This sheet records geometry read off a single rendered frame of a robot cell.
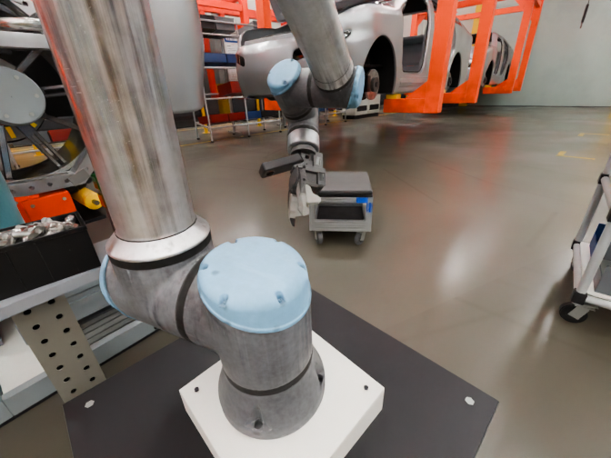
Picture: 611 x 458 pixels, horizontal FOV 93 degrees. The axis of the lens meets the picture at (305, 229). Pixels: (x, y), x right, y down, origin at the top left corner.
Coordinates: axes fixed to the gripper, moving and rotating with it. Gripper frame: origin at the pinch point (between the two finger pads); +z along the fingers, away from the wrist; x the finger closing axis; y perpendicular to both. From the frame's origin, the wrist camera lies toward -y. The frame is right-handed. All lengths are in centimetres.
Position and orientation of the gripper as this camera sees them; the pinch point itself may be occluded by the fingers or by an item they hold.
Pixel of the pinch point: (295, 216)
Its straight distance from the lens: 74.5
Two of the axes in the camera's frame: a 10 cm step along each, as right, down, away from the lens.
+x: -3.5, 3.1, 8.8
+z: 0.0, 9.4, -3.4
